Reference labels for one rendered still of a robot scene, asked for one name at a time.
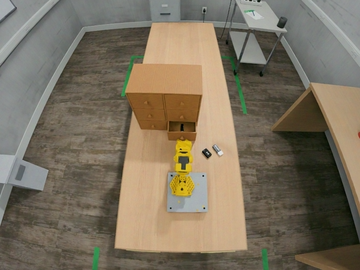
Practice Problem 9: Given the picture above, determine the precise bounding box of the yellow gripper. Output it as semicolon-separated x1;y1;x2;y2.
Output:
177;139;191;150

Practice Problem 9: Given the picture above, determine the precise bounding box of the white eraser with black sleeve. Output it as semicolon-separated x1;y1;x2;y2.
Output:
212;144;223;156

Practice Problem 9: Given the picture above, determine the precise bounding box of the brown wooden chest of drawers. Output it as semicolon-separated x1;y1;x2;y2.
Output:
125;64;203;129

